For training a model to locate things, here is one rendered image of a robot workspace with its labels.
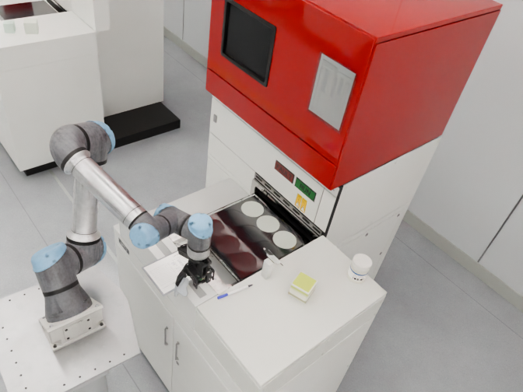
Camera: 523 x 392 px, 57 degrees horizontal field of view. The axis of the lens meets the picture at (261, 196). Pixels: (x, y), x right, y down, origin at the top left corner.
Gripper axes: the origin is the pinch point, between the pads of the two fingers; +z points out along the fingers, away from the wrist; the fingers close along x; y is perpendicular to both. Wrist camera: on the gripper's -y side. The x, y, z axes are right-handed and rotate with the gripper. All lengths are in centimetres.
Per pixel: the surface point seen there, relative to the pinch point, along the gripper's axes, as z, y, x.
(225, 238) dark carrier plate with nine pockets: 4.5, -15.3, 26.5
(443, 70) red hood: -66, 9, 101
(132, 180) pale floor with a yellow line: 94, -159, 59
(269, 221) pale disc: 4, -13, 49
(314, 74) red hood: -66, -10, 52
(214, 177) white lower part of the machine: 22, -65, 58
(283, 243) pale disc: 4.4, -0.1, 45.4
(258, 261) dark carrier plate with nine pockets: 4.4, 1.9, 30.2
